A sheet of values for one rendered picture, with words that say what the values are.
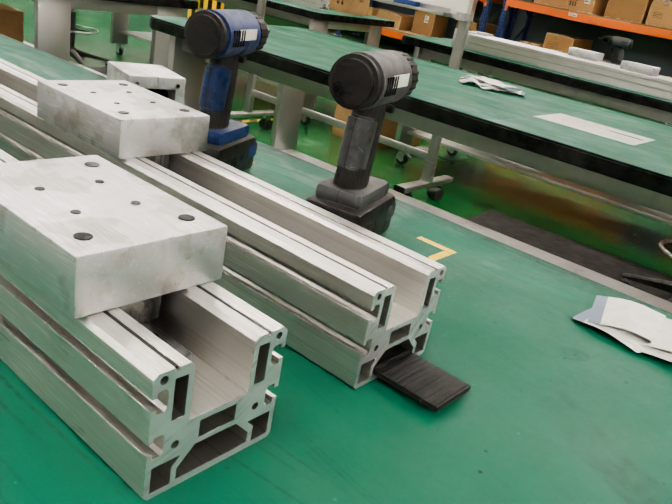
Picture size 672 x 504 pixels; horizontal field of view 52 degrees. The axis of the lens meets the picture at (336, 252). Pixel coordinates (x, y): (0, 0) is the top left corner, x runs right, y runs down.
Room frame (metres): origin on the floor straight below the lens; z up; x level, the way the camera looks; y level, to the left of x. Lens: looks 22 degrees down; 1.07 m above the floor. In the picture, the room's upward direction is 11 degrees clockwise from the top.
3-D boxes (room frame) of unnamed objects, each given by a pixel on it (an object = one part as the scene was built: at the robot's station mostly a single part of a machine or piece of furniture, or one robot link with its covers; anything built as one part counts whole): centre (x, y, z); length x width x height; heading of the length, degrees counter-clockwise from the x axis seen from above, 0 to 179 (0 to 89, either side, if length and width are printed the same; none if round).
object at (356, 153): (0.81, -0.02, 0.89); 0.20 x 0.08 x 0.22; 159
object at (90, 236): (0.43, 0.17, 0.87); 0.16 x 0.11 x 0.07; 53
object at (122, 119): (0.73, 0.26, 0.87); 0.16 x 0.11 x 0.07; 53
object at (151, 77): (1.06, 0.36, 0.83); 0.11 x 0.10 x 0.10; 129
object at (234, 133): (0.96, 0.19, 0.89); 0.20 x 0.08 x 0.22; 165
